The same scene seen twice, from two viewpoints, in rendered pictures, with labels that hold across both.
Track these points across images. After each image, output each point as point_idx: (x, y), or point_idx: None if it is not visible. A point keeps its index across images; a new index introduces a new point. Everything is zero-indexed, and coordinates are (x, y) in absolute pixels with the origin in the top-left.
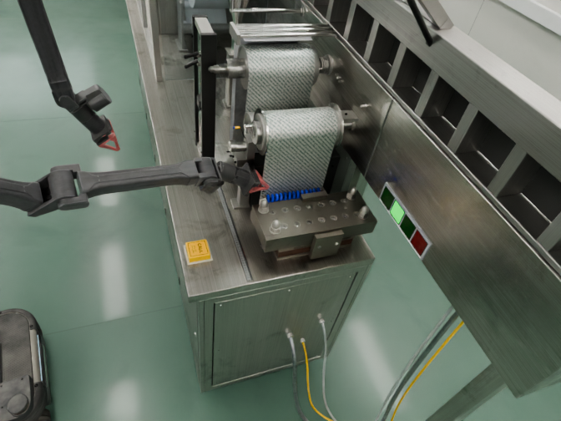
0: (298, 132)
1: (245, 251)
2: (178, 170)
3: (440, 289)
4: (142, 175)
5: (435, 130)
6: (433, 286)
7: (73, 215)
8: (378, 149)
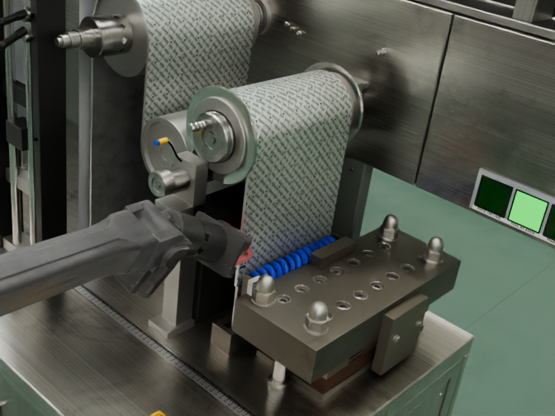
0: (296, 117)
1: (249, 407)
2: (112, 235)
3: (476, 413)
4: (49, 259)
5: None
6: (465, 413)
7: None
8: (439, 116)
